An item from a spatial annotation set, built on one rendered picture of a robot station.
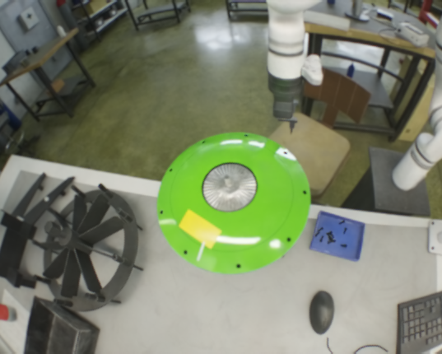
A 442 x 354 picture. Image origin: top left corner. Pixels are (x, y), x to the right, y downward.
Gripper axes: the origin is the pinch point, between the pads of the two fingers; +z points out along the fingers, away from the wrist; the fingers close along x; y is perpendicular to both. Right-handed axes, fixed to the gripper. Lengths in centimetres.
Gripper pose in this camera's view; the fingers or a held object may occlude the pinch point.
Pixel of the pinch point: (290, 127)
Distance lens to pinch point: 60.7
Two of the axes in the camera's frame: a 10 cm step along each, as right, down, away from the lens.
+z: 1.5, 5.0, 8.5
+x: -2.4, 8.6, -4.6
